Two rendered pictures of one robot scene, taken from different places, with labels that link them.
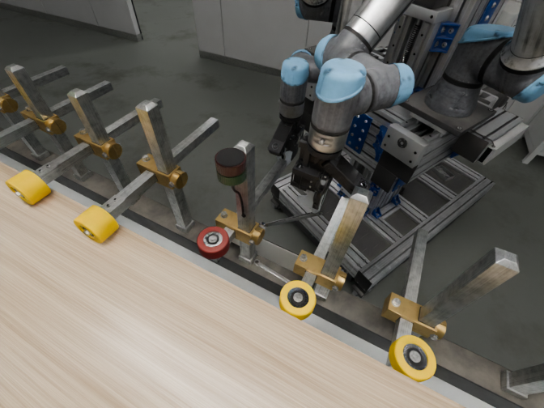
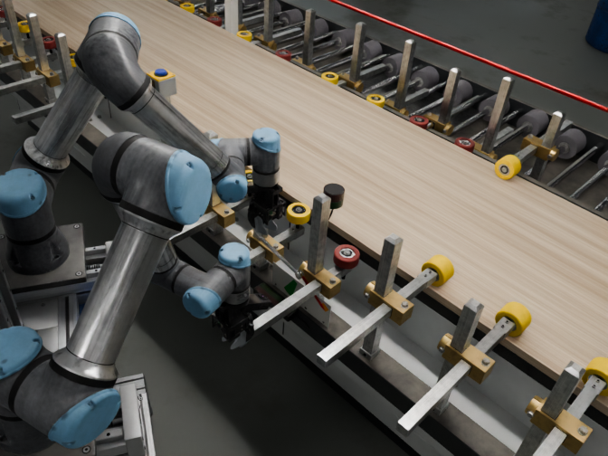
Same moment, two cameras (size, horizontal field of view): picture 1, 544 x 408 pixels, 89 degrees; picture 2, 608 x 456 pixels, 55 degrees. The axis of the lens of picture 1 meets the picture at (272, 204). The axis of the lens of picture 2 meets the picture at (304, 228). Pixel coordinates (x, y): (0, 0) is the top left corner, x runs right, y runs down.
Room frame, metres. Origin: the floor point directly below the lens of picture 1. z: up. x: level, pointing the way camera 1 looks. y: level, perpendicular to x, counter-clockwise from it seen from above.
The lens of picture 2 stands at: (1.70, 0.42, 2.11)
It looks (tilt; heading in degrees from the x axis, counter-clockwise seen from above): 40 degrees down; 198
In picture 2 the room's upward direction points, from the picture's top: 5 degrees clockwise
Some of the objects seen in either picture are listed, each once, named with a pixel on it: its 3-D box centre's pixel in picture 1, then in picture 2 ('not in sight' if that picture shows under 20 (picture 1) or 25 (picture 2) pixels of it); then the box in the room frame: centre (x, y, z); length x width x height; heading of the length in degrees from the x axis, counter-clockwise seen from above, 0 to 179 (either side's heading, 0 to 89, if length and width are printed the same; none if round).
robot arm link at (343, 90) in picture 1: (337, 97); (264, 150); (0.47, -0.10, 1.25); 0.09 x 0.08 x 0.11; 119
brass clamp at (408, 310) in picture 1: (413, 316); (217, 211); (0.26, -0.37, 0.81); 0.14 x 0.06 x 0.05; 66
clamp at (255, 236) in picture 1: (240, 228); (319, 278); (0.46, 0.09, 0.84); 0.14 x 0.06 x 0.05; 66
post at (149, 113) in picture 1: (171, 180); (380, 301); (0.56, 0.29, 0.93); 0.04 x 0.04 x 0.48; 66
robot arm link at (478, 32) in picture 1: (480, 52); (23, 202); (0.87, -0.56, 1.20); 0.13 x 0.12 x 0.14; 29
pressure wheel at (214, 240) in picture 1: (214, 249); (345, 264); (0.38, 0.14, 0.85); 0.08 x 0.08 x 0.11
